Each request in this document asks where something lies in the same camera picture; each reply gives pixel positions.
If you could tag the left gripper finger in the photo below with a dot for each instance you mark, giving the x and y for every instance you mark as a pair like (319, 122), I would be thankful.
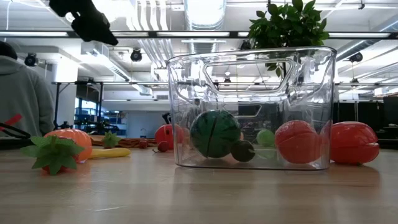
(91, 28)

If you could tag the orange toy fruit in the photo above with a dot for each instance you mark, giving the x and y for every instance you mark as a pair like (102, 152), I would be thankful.
(79, 140)

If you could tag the small radish with green leaves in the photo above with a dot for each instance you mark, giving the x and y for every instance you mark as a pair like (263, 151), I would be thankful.
(111, 140)

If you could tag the clear plastic storage container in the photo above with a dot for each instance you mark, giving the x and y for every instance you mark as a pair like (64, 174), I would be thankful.
(186, 93)

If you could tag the yellow toy banana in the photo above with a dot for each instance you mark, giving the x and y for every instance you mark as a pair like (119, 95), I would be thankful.
(112, 152)

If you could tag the small red toy cherry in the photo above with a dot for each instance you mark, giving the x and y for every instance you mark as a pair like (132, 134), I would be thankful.
(143, 144)

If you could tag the red toy apple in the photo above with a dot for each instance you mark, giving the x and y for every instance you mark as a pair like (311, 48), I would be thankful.
(164, 135)

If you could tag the toy strawberry with fabric leaves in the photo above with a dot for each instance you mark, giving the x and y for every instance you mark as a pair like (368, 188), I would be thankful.
(53, 152)

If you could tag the red toy radish with stem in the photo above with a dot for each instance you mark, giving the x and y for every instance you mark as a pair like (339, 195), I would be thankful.
(163, 147)

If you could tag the toy watermelon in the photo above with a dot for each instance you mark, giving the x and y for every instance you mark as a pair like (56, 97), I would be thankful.
(214, 133)

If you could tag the dark green round toy fruit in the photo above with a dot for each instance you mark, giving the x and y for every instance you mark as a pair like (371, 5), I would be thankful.
(242, 151)

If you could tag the green toy lime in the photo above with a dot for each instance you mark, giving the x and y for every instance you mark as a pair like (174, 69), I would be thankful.
(265, 137)

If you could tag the large red toy strawberry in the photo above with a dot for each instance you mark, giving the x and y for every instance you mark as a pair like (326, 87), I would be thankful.
(297, 143)

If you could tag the red toy tomato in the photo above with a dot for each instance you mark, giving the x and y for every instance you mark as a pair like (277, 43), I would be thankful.
(354, 143)

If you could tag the black ceiling spotlight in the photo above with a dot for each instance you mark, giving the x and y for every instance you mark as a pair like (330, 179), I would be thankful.
(356, 57)
(136, 55)
(31, 59)
(245, 46)

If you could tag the person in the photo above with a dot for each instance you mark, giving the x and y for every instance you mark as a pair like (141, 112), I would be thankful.
(25, 93)

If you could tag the orange folded cloth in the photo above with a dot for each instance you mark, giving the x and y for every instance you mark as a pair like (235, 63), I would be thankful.
(130, 143)

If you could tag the green potted plant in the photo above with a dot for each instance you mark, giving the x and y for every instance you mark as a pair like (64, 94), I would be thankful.
(286, 25)

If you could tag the black cabinet row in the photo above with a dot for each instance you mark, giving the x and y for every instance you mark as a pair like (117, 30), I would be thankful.
(367, 110)

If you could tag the black horizontal frame bar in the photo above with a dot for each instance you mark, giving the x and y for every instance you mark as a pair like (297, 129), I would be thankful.
(174, 34)

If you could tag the silver ceiling air duct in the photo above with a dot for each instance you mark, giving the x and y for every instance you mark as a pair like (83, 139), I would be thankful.
(205, 12)

